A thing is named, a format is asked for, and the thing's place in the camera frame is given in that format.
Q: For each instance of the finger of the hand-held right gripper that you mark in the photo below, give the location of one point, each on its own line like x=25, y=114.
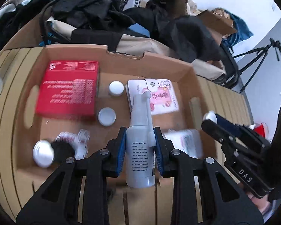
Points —
x=215, y=131
x=229, y=124

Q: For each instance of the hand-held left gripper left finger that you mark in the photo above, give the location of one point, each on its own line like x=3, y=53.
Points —
x=121, y=150

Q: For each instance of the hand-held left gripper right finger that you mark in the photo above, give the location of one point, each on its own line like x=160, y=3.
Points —
x=159, y=150

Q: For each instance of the white round cap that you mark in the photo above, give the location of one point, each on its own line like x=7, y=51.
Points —
x=43, y=153
x=209, y=117

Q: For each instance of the white spray bottle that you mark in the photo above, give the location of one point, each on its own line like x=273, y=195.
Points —
x=139, y=150

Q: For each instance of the white tissue pack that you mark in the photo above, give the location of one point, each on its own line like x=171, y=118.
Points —
x=185, y=143

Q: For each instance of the white threaded cap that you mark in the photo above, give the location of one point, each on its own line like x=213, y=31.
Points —
x=106, y=116

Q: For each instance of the pink wet wipes pack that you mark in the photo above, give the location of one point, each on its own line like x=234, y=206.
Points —
x=164, y=98

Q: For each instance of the small white round jar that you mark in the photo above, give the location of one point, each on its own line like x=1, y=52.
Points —
x=116, y=88

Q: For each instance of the red box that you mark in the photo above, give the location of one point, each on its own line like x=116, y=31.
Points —
x=68, y=91

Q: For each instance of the shallow cardboard tray box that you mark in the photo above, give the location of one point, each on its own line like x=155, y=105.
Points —
x=154, y=68

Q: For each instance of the small white sachet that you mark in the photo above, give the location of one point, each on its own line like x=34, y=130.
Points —
x=83, y=143
x=65, y=137

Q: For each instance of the blue cloth bag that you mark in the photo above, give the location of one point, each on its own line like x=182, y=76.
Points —
x=241, y=28

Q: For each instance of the black jacket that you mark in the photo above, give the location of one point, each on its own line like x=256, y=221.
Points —
x=189, y=35

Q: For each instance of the open brown cardboard box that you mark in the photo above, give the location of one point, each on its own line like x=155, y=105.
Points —
x=215, y=23

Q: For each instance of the beige canvas bag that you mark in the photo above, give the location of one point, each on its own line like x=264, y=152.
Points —
x=140, y=44

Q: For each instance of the black clothes pile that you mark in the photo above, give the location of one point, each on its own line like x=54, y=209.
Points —
x=91, y=11

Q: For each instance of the cardboard box with clothes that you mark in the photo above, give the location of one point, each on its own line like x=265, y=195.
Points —
x=21, y=39

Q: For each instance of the black camera tripod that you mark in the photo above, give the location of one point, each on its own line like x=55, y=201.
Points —
x=262, y=58

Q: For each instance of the small white wall plate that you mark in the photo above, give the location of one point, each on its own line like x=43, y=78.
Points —
x=273, y=7

